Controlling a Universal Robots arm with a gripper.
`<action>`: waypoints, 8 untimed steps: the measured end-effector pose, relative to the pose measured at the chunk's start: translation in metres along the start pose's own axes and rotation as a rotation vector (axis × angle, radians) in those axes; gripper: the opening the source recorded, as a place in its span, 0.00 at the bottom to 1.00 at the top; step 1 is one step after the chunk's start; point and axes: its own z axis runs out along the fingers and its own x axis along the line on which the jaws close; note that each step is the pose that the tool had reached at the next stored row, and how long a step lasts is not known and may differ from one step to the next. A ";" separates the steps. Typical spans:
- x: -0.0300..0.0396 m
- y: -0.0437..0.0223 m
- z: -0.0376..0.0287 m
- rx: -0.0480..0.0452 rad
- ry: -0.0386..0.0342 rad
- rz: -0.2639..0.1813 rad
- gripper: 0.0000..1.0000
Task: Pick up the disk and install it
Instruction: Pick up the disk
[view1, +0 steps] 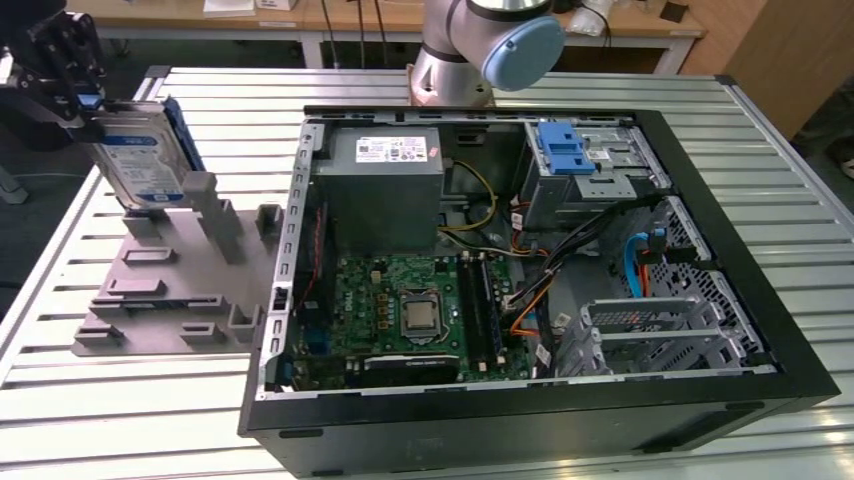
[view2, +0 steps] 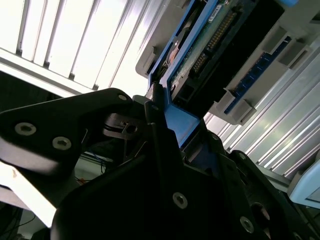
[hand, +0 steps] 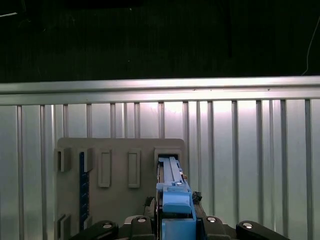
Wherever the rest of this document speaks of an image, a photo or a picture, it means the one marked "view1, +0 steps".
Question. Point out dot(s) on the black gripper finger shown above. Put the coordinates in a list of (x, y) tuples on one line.
[(83, 129), (69, 50)]

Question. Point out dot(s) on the hard disk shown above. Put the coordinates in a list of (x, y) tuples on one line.
[(140, 160)]

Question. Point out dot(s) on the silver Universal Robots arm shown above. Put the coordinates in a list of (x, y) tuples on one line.
[(454, 30)]

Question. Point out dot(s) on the silver metal disk bay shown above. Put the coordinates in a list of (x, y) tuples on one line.
[(654, 334)]

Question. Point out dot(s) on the wooden desk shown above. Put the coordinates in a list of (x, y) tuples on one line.
[(133, 20)]

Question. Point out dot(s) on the white box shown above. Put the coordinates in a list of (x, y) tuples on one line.
[(227, 6)]

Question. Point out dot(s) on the grey parts rack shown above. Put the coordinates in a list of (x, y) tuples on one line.
[(180, 280)]

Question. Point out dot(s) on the grey power supply box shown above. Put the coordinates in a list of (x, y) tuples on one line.
[(380, 210)]

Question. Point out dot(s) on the green motherboard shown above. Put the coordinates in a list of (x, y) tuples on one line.
[(374, 295)]

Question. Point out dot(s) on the silver CPU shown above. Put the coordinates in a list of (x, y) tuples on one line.
[(422, 315)]

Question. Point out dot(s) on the CPU socket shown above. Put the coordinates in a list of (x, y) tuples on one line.
[(422, 341)]

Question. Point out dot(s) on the black graphics card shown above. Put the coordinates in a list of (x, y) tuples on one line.
[(407, 367)]

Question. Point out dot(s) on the blue plastic drive latch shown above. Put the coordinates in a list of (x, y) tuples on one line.
[(560, 150)]

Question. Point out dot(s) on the silver metal drive cage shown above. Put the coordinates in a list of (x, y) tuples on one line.
[(600, 192)]

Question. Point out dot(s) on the black PC case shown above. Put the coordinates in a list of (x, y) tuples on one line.
[(467, 425)]

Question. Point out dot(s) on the wooden cabinet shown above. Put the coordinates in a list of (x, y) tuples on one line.
[(787, 50)]

